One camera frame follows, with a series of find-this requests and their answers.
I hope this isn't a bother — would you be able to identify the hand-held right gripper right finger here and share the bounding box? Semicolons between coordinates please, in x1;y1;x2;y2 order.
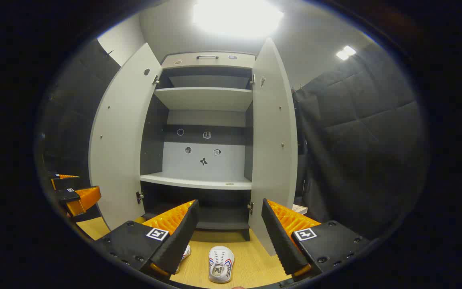
261;198;372;281

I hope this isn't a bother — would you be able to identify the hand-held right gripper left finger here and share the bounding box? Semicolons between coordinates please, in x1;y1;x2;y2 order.
93;199;200;281

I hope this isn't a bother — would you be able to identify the white canvas shoe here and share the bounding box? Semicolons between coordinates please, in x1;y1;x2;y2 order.
208;246;235;284
175;244;192;275

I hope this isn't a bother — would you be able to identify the grey shoe cabinet door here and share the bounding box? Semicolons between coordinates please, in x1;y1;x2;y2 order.
89;42;163;231
249;37;298;256

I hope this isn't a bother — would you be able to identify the grey shoe cabinet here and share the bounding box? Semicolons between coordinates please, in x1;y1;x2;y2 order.
137;51;257;241

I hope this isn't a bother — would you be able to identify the grey cabinet drawer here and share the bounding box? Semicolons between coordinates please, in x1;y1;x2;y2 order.
161;51;255;69

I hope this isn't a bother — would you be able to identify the small ceiling light panel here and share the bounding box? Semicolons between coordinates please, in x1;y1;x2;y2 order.
335;45;357;61

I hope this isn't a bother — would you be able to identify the large ceiling light panel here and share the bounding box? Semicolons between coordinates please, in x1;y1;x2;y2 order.
193;0;284;39

